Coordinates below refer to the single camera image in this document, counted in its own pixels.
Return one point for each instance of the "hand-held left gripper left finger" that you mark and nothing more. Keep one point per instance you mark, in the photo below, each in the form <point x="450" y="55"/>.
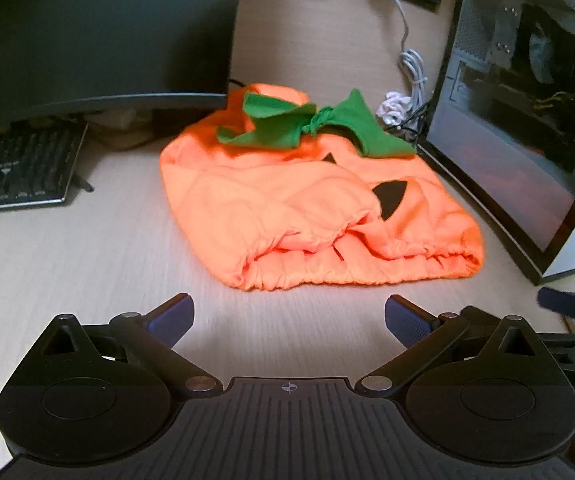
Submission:
<point x="172" y="317"/>

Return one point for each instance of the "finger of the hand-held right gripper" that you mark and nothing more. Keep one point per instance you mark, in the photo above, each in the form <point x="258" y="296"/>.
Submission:
<point x="557" y="301"/>

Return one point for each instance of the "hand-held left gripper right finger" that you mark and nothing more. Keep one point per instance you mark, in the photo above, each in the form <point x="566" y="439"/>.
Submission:
<point x="407" y="317"/>

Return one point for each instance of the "orange pumpkin costume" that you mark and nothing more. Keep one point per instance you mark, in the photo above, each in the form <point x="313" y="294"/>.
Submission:
<point x="267" y="200"/>

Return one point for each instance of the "black monitor stand leg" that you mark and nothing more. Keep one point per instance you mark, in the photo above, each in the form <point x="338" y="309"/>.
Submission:
<point x="85" y="184"/>

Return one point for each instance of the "computer case with glass panel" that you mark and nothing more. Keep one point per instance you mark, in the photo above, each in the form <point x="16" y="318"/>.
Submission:
<point x="507" y="110"/>

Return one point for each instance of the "crumpled white tissue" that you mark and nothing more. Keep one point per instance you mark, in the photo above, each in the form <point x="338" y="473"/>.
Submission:
<point x="392" y="107"/>

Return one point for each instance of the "black keyboard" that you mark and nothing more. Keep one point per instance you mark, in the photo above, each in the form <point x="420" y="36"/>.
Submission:
<point x="17" y="165"/>

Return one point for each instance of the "black computer monitor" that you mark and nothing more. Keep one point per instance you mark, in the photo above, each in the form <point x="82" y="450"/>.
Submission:
<point x="92" y="30"/>

